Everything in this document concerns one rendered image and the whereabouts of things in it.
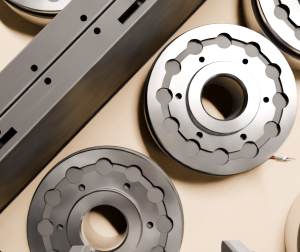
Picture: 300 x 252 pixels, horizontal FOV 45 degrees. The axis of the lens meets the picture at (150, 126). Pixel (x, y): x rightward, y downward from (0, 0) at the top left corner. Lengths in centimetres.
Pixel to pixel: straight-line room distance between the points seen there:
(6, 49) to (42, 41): 12
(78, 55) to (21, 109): 4
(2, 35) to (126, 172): 14
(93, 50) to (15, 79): 4
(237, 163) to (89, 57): 12
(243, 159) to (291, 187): 6
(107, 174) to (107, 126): 5
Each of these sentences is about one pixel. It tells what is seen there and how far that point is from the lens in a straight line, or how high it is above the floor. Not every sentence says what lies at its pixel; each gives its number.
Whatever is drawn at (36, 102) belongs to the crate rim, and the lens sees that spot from 18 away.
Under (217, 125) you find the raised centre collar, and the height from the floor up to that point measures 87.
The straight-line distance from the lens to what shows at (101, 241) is 26.
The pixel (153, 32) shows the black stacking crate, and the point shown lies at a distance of 22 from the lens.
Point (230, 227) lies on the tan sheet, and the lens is 28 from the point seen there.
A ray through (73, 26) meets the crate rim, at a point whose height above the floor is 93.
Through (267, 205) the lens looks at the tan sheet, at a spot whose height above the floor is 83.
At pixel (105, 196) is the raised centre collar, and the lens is 23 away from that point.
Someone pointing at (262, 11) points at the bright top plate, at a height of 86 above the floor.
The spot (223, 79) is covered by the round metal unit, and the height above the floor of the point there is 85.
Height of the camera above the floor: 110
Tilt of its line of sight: 87 degrees down
